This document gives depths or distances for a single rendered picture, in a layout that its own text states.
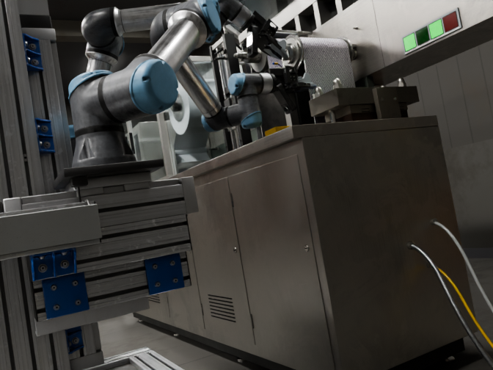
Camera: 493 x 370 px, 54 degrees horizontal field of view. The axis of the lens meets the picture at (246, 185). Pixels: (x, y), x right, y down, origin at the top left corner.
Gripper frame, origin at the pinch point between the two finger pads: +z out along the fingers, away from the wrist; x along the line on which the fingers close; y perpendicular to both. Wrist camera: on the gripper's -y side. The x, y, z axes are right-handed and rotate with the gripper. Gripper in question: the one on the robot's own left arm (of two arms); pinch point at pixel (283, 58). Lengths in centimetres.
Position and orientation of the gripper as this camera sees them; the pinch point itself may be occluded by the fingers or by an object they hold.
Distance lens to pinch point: 195.7
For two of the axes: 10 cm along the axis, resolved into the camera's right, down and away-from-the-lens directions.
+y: 4.2, -8.3, 3.6
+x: -4.8, 1.3, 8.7
